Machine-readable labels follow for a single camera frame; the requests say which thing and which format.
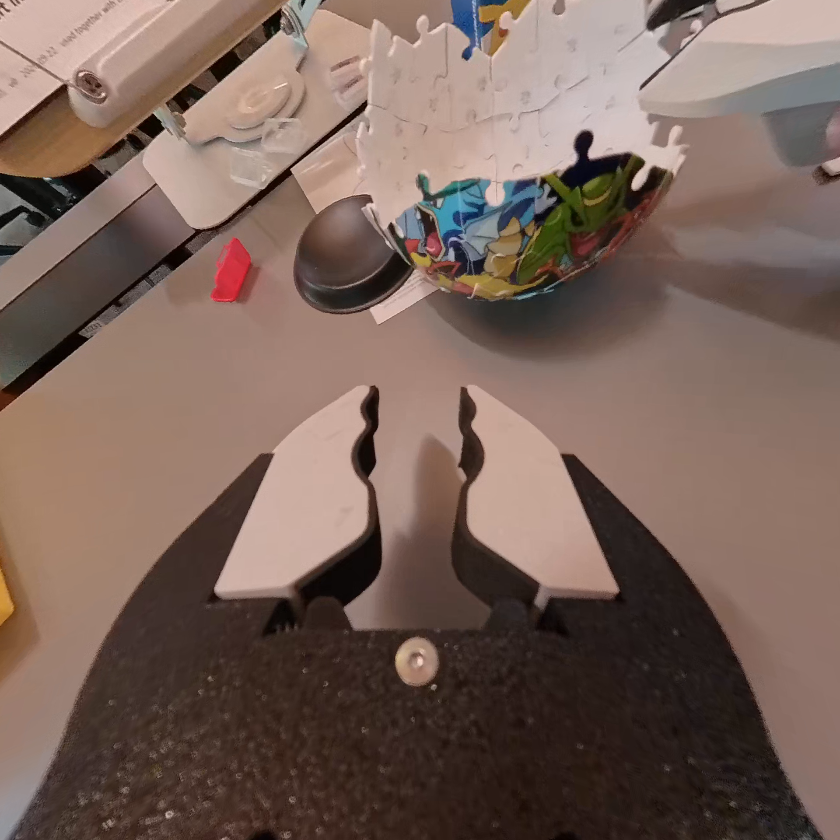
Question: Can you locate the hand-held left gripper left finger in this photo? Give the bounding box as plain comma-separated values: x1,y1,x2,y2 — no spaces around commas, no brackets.
213,385,383,609

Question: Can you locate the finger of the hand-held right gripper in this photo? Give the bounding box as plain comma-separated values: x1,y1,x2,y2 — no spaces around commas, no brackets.
646,0,775,32
638,0,840,169

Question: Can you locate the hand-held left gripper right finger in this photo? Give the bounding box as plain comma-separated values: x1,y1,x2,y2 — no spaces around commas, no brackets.
451,385,621,609

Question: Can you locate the colourful puzzle ball shell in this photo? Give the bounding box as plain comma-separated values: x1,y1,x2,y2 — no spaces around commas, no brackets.
356,0,690,301

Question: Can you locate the black round ball stand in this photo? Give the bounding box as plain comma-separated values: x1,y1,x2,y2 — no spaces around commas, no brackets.
293,195,429,315

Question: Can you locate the white paper leaflet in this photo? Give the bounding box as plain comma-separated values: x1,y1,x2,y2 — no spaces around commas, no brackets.
292,125,431,326

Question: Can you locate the small red plastic piece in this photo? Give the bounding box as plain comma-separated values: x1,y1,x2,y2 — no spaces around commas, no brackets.
210,238,254,303

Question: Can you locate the clear plastic block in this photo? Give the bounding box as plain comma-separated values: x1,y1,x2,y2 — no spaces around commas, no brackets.
262,118,308,155
233,147,277,188

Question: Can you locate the white instruction board on stand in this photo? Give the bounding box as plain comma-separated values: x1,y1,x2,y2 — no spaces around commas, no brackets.
67,0,293,130

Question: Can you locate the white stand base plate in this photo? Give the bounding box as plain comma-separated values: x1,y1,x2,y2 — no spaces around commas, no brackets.
142,10,376,231

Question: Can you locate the metal stand bracket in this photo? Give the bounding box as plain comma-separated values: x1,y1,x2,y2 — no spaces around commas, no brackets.
281,0,329,67

